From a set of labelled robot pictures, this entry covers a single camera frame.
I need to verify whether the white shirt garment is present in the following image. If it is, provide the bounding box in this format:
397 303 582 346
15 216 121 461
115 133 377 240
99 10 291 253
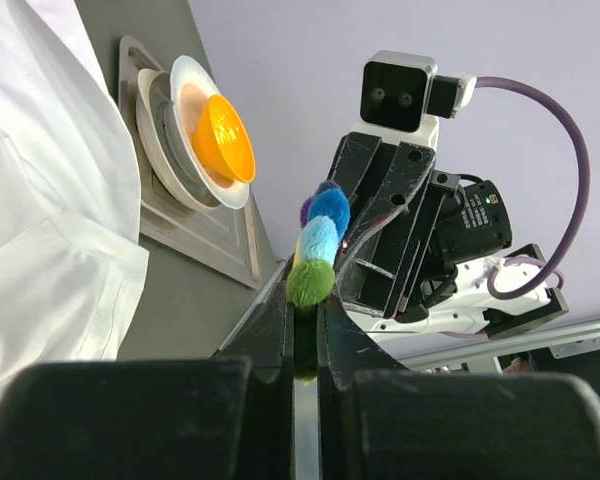
0 1 149 400

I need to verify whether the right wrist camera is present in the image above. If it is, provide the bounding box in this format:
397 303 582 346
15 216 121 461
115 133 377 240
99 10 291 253
352 50 477 150

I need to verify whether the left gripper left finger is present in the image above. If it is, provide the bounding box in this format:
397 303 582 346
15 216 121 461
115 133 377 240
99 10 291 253
0 284 293 479

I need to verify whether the metal tray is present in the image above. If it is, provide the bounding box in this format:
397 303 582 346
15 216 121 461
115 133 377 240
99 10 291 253
118 35 262 289

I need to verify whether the colourful pompom brooch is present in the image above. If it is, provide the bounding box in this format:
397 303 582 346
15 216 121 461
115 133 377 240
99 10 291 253
286 180 350 384

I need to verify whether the white bowl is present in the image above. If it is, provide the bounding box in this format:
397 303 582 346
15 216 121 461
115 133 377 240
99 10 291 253
136 55 250 212

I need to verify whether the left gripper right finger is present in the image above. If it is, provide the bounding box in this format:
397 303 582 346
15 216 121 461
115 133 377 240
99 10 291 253
316 297 600 479

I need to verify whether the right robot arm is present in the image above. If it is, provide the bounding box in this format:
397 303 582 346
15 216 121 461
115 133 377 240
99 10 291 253
329 132 568 339

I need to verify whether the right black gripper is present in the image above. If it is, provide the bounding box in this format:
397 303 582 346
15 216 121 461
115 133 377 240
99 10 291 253
329 132 513 323

